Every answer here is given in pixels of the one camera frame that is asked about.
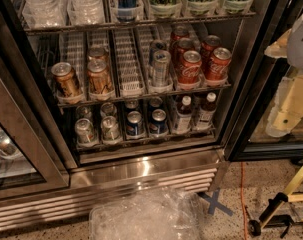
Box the rear gold brown can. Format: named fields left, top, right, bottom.
left=87, top=47, right=109, bottom=62

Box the front gold brown can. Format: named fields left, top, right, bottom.
left=87, top=59, right=113, bottom=94

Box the steel glass fridge door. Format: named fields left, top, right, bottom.
left=0, top=40, right=71, bottom=202

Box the silver blue can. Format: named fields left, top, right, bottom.
left=149, top=39, right=167, bottom=65
left=152, top=50, right=171, bottom=87

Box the red bull can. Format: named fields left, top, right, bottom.
left=114, top=0, right=137, bottom=22

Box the front silver blue can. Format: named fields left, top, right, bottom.
left=152, top=50, right=171, bottom=87

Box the blue tape cross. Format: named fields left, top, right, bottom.
left=198, top=189, right=233, bottom=216

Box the front left silver can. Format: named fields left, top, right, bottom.
left=75, top=118, right=96, bottom=144

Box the orange cable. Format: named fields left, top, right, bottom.
left=239, top=161, right=249, bottom=240

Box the red coke can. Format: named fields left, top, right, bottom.
left=173, top=38, right=195, bottom=67
left=178, top=50, right=202, bottom=84
left=200, top=35, right=221, bottom=64
left=204, top=47, right=232, bottom=81
left=170, top=25, right=189, bottom=44

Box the gold brown can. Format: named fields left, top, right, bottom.
left=87, top=47, right=109, bottom=62
left=51, top=62, right=82, bottom=98
left=87, top=59, right=113, bottom=94

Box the rear silver blue can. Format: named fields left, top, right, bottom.
left=149, top=39, right=167, bottom=65

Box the right clear water bottle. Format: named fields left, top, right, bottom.
left=67, top=0, right=105, bottom=25

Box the left gold brown can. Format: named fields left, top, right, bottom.
left=51, top=62, right=82, bottom=98

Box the pepsi can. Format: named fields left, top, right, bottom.
left=126, top=111, right=144, bottom=136
left=149, top=109, right=167, bottom=134

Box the right dark drink bottle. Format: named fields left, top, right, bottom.
left=195, top=92, right=216, bottom=130

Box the yellow black wheeled stand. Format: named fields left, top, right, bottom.
left=248, top=165, right=303, bottom=239

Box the front right pepsi can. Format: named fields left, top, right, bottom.
left=149, top=109, right=167, bottom=134

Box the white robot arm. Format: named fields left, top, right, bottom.
left=264, top=13, right=303, bottom=137

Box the clear plastic bin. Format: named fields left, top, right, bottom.
left=89, top=188, right=203, bottom=240

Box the rear left silver can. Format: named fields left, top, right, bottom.
left=76, top=106, right=93, bottom=121

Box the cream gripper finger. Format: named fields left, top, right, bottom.
left=265, top=70, right=303, bottom=137

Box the front left pepsi can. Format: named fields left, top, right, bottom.
left=126, top=111, right=144, bottom=136

